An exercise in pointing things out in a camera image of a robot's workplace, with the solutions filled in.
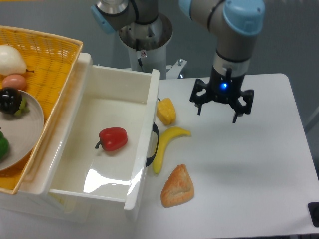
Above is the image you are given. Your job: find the white pear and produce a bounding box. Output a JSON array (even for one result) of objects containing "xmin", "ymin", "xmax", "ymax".
[{"xmin": 0, "ymin": 45, "xmax": 34, "ymax": 76}]

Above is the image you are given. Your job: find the black drawer handle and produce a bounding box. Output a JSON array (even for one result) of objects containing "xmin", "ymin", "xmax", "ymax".
[{"xmin": 146, "ymin": 122, "xmax": 160, "ymax": 167}]

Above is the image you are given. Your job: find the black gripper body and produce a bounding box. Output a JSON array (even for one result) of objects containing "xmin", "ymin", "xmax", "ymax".
[{"xmin": 208, "ymin": 67, "xmax": 245, "ymax": 104}]

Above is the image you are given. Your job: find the triangular puff pastry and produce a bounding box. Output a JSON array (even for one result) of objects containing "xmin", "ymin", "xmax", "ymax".
[{"xmin": 160, "ymin": 164, "xmax": 194, "ymax": 208}]

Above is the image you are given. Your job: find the open upper white drawer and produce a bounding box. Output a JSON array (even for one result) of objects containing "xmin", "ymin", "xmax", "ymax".
[{"xmin": 49, "ymin": 66, "xmax": 160, "ymax": 213}]

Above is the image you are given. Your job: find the yellow banana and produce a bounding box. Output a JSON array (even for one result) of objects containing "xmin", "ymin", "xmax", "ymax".
[{"xmin": 152, "ymin": 126, "xmax": 191, "ymax": 174}]

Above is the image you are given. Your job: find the green bell pepper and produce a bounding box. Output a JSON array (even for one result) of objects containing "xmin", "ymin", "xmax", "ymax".
[{"xmin": 0, "ymin": 131, "xmax": 9, "ymax": 159}]

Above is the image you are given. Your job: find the red bell pepper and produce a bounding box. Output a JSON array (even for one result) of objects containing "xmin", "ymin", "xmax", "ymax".
[{"xmin": 95, "ymin": 127, "xmax": 128, "ymax": 152}]

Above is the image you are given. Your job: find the black corner device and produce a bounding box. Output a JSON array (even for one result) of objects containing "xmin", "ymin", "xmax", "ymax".
[{"xmin": 308, "ymin": 202, "xmax": 319, "ymax": 228}]

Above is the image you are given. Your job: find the yellow bell pepper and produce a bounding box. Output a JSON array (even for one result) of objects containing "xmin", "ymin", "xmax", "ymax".
[{"xmin": 157, "ymin": 98, "xmax": 176, "ymax": 125}]

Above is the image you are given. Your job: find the yellow wicker basket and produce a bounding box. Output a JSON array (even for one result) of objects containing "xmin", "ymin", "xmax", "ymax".
[{"xmin": 0, "ymin": 26, "xmax": 83, "ymax": 195}]

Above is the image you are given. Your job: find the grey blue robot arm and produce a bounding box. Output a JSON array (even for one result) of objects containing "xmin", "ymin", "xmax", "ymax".
[{"xmin": 91, "ymin": 0, "xmax": 265, "ymax": 117}]

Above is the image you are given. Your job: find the grey plate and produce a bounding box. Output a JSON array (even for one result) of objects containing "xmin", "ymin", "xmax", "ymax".
[{"xmin": 0, "ymin": 91, "xmax": 44, "ymax": 170}]

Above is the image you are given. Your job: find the brown egg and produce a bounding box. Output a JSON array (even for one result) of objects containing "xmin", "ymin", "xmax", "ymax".
[{"xmin": 2, "ymin": 74, "xmax": 27, "ymax": 91}]

